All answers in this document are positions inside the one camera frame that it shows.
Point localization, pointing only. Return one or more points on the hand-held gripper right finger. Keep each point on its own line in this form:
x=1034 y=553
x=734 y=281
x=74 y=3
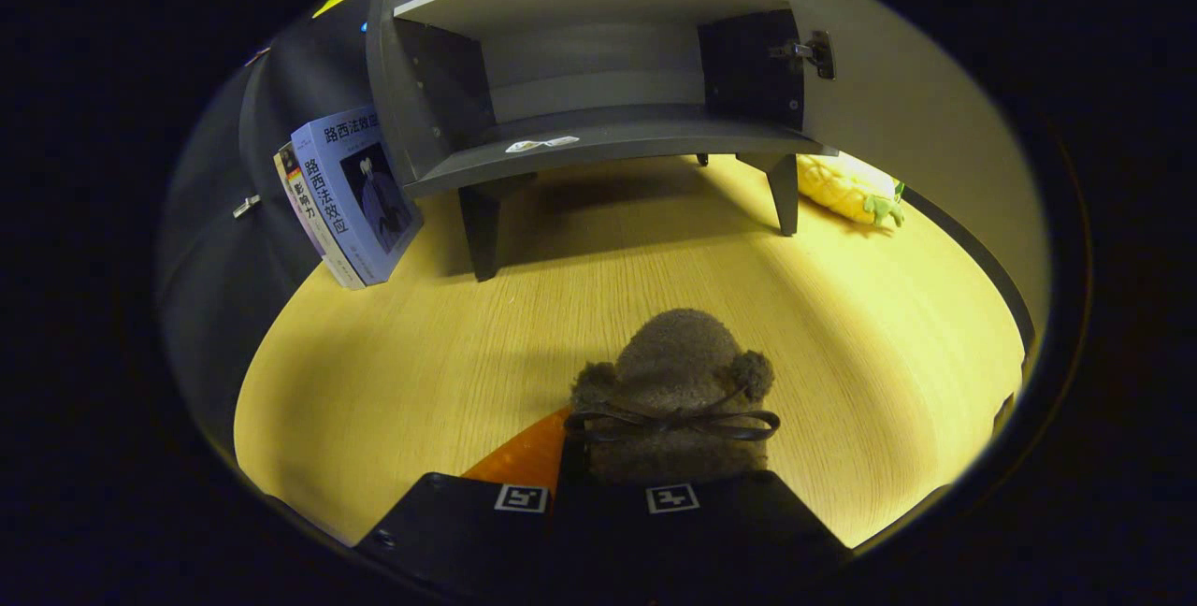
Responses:
x=729 y=531

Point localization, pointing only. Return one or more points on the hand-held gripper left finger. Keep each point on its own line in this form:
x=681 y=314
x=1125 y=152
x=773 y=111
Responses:
x=468 y=531

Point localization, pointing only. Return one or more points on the brown fluffy slipper shoe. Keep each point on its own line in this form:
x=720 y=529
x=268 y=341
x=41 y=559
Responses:
x=673 y=353

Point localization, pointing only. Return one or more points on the grey shoe cabinet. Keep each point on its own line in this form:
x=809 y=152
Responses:
x=598 y=134

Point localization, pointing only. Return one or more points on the blue book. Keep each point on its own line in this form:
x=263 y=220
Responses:
x=360 y=194

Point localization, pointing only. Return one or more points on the yellow pineapple plush toy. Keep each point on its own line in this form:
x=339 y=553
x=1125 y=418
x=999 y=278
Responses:
x=846 y=187

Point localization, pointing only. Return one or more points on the white paperback book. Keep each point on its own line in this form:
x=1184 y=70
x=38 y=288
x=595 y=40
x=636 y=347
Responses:
x=304 y=204

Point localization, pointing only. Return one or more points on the black backdrop cloth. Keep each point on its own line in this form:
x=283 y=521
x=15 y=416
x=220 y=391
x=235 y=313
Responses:
x=215 y=260

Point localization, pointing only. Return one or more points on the white clip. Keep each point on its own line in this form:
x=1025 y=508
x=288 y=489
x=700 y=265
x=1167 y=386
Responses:
x=246 y=206

